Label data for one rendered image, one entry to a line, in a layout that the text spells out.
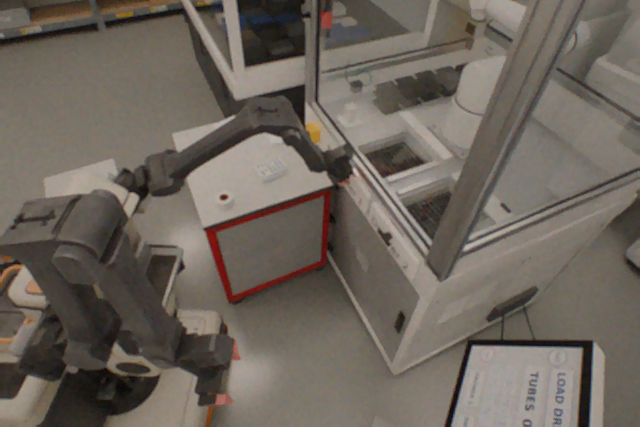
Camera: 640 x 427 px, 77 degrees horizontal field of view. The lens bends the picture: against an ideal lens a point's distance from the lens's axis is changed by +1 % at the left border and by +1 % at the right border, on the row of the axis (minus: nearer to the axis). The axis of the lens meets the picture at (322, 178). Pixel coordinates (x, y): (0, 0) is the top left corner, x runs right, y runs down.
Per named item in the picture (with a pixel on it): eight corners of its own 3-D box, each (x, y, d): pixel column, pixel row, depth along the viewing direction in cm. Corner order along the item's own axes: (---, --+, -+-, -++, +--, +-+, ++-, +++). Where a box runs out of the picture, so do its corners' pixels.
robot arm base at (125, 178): (120, 168, 115) (103, 200, 106) (138, 156, 111) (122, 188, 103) (145, 185, 120) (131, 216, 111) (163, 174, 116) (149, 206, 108)
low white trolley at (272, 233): (229, 313, 211) (202, 227, 156) (201, 227, 249) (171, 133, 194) (328, 273, 229) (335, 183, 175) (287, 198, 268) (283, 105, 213)
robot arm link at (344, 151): (304, 149, 136) (311, 172, 134) (331, 134, 131) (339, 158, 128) (322, 153, 146) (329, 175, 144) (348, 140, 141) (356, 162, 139)
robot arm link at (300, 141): (265, 101, 99) (276, 139, 96) (286, 93, 98) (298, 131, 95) (304, 151, 140) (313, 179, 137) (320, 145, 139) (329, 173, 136)
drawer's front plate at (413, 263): (410, 281, 136) (416, 264, 128) (367, 219, 154) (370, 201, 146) (414, 279, 137) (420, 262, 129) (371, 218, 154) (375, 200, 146)
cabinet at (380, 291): (392, 385, 189) (430, 308, 131) (305, 226, 252) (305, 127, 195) (539, 307, 219) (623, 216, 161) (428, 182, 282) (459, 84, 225)
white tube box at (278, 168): (263, 183, 173) (262, 177, 171) (254, 172, 178) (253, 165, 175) (287, 172, 178) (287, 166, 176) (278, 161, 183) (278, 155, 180)
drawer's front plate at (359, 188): (364, 215, 155) (367, 196, 147) (331, 167, 173) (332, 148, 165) (368, 213, 156) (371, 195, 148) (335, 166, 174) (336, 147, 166)
